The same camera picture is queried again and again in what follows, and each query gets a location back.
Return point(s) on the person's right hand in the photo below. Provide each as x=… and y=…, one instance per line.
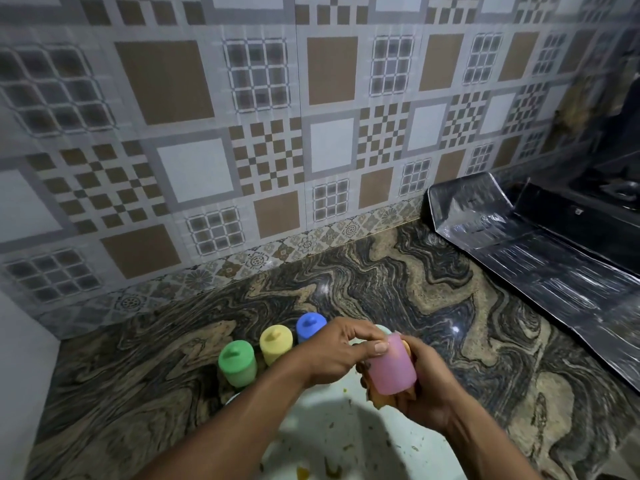
x=430, y=394

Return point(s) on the person's left thumb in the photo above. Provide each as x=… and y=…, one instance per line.
x=367, y=348

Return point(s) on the blue lidded plastic container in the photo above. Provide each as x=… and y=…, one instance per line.
x=310, y=325

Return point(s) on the yellow lidded plastic container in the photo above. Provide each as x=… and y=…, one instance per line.
x=275, y=343

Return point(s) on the silver foil sheet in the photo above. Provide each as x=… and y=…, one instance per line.
x=545, y=264

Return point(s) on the white round tray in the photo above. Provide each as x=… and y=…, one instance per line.
x=360, y=439

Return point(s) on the person's right forearm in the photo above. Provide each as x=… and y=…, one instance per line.
x=485, y=444

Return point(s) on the pink plastic container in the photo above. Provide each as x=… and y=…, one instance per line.
x=392, y=367

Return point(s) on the person's left hand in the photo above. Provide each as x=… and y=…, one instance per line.
x=327, y=352

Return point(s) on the black gas stove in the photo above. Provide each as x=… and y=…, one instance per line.
x=585, y=229

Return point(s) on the green lidded plastic container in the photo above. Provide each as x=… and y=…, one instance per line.
x=237, y=363

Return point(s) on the person's right thumb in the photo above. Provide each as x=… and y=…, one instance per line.
x=417, y=354

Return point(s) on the person's left forearm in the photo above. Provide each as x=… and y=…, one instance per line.
x=240, y=424

